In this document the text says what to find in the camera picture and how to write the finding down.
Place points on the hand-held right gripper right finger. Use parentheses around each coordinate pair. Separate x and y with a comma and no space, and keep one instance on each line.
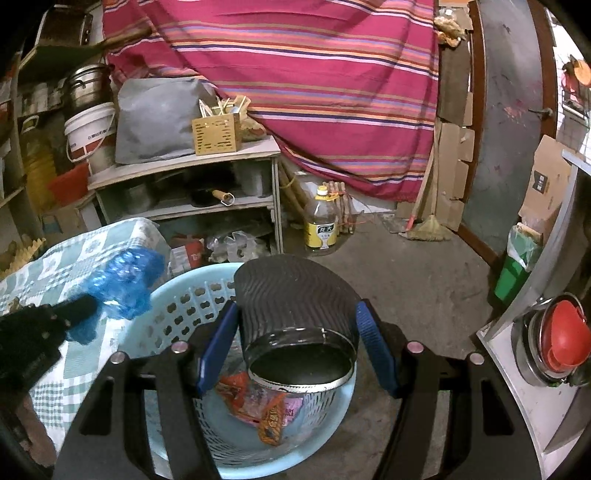
(374,346)

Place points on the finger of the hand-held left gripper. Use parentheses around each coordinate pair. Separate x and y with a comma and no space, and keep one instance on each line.
(74,311)

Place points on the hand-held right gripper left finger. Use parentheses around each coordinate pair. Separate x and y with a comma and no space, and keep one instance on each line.
(217,341)

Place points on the blue plastic bag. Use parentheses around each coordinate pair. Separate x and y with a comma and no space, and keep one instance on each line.
(124,286)

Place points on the light blue plastic basket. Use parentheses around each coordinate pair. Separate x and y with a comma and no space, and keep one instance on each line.
(184,281)

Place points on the black ribbed container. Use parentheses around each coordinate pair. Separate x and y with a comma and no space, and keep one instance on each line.
(295,295)

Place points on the orange snack wrapper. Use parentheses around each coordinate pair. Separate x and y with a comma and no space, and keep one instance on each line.
(270,420)

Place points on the pink wrapper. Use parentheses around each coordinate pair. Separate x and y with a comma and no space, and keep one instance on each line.
(292,408)

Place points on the person's left forearm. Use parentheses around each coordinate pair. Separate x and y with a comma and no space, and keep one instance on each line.
(32,429)

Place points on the green checkered tablecloth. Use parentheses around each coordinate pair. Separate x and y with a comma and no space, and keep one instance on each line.
(60,258)

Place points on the yellow egg tray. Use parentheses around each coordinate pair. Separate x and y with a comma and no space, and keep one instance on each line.
(23,251)

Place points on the red packet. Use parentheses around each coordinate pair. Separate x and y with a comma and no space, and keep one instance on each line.
(189,254)

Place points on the brown box blue label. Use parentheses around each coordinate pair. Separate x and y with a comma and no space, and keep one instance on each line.
(64,219)

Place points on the clear plastic packaging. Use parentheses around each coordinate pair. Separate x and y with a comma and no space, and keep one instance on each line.
(235,244)

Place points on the yellow label oil bottle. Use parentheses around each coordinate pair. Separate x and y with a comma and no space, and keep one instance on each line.
(321,230)

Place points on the red plastic basin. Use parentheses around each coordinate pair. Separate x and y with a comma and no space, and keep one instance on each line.
(69,184)

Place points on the straw broom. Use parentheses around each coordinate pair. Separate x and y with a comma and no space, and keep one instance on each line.
(429,228)

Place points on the bundle of wooden sticks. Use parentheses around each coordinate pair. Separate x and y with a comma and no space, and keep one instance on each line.
(344,203)

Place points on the green bin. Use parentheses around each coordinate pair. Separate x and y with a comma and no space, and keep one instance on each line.
(510,277)

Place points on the large yellow oil jug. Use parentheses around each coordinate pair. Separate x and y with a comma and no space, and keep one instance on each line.
(39,161)

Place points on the steel pot on counter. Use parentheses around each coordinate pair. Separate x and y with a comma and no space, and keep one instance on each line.
(531,355)

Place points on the white counter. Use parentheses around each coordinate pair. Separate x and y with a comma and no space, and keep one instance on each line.
(521,415)

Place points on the white plastic bucket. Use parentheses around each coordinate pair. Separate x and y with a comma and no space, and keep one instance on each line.
(90,134)

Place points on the low wooden shelf cabinet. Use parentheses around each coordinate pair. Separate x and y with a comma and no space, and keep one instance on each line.
(184,159)

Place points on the red funnel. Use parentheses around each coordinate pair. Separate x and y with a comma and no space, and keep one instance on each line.
(563,332)

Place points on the yellow utensil holder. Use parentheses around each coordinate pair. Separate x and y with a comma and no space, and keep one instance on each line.
(214,134)

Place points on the grey cushion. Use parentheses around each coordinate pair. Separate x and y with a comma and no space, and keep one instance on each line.
(157,120)

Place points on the white plastic jar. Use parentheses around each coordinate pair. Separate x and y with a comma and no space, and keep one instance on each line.
(36,98)
(54,94)

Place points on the steel cooking pot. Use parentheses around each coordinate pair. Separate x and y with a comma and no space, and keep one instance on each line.
(87,90)

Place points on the brown cardboard box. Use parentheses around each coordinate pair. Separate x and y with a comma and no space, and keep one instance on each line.
(549,180)

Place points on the grey metal door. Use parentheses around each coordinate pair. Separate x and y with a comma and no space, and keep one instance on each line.
(503,138)

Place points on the red striped cloth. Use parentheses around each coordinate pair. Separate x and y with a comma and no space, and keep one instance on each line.
(300,92)

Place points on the toaster oven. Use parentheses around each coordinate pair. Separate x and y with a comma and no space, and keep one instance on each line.
(64,27)

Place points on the dried yellow bundle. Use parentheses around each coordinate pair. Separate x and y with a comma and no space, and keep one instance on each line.
(450,30)

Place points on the cardboard wall pieces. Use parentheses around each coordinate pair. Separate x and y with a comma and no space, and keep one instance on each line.
(455,152)

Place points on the wooden wall shelf unit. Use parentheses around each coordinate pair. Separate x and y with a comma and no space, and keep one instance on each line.
(69,57)

